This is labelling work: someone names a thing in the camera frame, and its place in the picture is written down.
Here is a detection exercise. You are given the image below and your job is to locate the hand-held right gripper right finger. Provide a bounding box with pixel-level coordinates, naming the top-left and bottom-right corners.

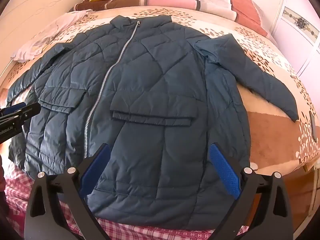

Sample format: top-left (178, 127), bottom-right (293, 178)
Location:
top-left (209, 142), bottom-right (294, 240)

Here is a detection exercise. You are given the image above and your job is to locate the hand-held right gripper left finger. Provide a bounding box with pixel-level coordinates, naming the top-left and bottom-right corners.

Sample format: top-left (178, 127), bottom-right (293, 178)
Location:
top-left (24, 142), bottom-right (118, 240)

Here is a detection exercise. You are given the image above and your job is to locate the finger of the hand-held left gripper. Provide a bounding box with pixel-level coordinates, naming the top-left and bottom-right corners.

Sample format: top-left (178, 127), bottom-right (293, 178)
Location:
top-left (0, 102), bottom-right (41, 125)

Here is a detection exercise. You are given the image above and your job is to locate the dark blue quilted jacket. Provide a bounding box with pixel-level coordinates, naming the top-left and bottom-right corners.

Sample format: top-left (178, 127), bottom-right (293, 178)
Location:
top-left (6, 15), bottom-right (299, 230)

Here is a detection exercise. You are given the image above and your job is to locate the person's pink plaid clothing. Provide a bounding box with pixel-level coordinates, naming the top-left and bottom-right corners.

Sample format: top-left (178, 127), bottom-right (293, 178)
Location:
top-left (4, 165), bottom-right (240, 240)

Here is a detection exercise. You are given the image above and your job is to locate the pale lilac cloth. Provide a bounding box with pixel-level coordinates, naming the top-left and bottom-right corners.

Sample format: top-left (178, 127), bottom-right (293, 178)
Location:
top-left (11, 9), bottom-right (95, 63)

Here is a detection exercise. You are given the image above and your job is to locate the dark mobile phone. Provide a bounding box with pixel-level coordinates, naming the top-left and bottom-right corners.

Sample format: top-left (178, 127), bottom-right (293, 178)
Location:
top-left (309, 110), bottom-right (319, 140)

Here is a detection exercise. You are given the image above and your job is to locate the cream bed headboard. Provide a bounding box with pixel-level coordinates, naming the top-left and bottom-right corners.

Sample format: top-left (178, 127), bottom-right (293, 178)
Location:
top-left (0, 0), bottom-right (100, 63)

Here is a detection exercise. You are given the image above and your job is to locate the floral bed sheet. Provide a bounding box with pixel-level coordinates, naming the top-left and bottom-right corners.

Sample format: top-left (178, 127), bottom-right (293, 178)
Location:
top-left (0, 5), bottom-right (320, 180)

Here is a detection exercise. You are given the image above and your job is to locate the brown patterned blanket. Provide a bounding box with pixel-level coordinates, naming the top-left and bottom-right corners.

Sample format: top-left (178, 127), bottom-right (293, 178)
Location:
top-left (71, 0), bottom-right (150, 13)

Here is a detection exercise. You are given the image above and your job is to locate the salmon pink pillow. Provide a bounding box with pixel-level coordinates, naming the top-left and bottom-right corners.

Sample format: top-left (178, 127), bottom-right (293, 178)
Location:
top-left (226, 0), bottom-right (270, 37)

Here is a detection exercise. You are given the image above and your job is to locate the white ornamented wardrobe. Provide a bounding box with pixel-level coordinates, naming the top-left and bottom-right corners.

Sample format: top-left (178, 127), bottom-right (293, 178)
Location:
top-left (271, 0), bottom-right (320, 80)

